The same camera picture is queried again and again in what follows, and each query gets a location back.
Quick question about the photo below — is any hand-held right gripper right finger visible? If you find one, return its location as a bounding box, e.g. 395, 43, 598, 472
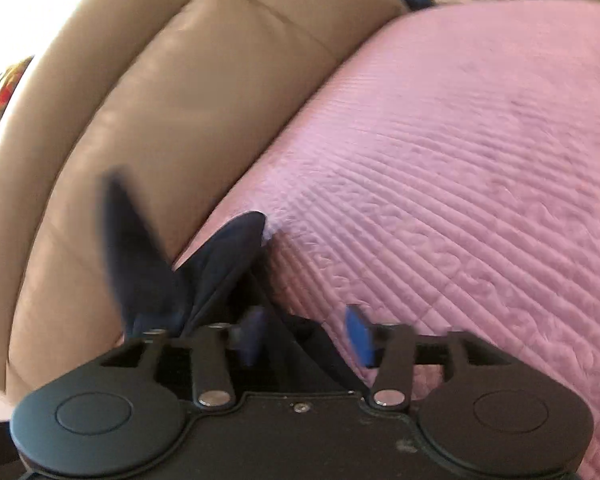
344, 303, 517, 409

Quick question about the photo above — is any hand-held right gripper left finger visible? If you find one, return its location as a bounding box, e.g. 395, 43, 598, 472
95, 306, 269, 409

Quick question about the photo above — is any navy white-striped hoodie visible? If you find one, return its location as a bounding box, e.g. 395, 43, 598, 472
99, 166, 372, 397

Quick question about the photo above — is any pink quilted bedspread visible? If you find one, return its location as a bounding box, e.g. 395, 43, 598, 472
172, 0, 600, 480

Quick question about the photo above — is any beige leather headboard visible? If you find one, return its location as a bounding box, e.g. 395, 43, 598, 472
0, 0, 412, 403

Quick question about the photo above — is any colourful wall decoration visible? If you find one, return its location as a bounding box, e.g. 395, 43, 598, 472
0, 54, 36, 128

